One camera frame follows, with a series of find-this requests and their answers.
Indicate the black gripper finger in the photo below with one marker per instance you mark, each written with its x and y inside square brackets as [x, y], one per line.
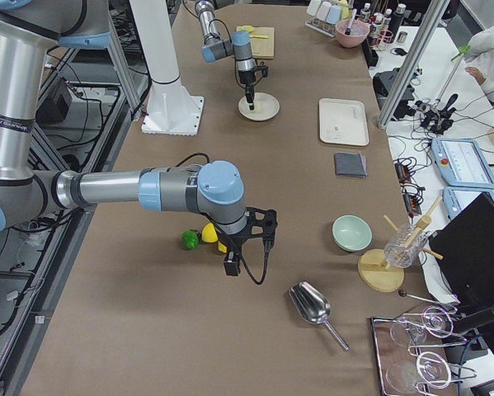
[231, 264]
[250, 97]

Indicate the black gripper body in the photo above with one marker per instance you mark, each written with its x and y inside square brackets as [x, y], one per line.
[245, 78]
[228, 242]

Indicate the round cream plate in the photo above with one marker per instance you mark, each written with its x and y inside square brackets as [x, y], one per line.
[270, 106]

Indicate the cream rabbit serving tray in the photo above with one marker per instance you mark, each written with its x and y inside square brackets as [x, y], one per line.
[343, 122]

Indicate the black framed tray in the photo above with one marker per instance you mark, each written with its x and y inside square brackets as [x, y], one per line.
[411, 370]

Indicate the yellow lemon near plate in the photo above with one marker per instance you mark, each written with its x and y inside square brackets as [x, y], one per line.
[222, 248]

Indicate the bamboo cutting board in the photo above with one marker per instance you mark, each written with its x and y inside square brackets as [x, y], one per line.
[263, 49]

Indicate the yellow lemon near lime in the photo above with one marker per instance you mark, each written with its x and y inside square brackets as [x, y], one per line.
[209, 234]

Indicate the green lime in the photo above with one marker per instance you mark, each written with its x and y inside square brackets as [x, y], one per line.
[190, 239]

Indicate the white cup rack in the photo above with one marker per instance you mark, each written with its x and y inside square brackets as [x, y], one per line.
[321, 26]

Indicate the mint green bowl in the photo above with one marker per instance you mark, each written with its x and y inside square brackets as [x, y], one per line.
[351, 233]

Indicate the steel ice scoop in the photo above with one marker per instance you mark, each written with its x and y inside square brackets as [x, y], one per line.
[315, 308]

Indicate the folded grey cloth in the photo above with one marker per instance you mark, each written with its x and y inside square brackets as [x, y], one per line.
[350, 165]

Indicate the blue cup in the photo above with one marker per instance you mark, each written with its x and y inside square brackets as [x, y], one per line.
[333, 15]

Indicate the yellow cup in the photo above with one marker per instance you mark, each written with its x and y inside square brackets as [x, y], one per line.
[345, 7]

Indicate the wooden cup tree stand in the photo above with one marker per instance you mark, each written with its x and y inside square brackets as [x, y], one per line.
[383, 269]

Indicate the pink bowl of ice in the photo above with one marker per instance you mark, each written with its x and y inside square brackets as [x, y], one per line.
[359, 32]

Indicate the steel black-tipped ice tongs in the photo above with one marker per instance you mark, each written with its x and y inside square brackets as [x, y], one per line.
[350, 22]

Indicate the clear glass on stand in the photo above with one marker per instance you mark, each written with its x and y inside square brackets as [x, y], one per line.
[404, 247]

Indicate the black laptop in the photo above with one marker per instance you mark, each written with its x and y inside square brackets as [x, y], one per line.
[467, 247]

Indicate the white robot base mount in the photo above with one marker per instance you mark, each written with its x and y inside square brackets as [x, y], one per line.
[170, 109]

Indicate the aluminium frame post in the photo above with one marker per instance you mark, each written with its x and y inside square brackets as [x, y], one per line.
[422, 38]

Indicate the wire glass holder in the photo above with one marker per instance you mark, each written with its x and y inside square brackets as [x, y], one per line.
[434, 324]

